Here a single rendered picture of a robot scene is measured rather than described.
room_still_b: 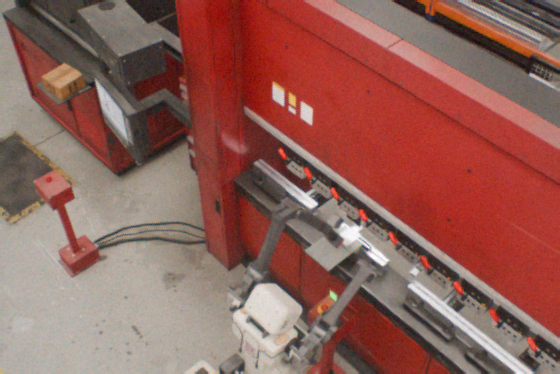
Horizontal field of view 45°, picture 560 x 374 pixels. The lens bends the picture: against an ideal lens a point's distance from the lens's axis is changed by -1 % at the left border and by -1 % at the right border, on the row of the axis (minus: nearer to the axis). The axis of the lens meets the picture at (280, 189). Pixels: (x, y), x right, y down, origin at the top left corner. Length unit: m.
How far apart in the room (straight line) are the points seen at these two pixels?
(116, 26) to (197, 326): 2.04
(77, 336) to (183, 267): 0.85
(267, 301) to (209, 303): 1.69
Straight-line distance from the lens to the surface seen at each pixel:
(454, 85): 2.66
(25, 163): 5.89
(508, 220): 2.86
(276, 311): 3.02
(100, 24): 3.67
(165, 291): 4.80
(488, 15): 4.71
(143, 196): 5.38
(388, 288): 3.73
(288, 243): 4.09
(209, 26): 3.44
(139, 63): 3.49
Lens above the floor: 3.91
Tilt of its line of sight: 47 degrees down
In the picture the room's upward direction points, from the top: straight up
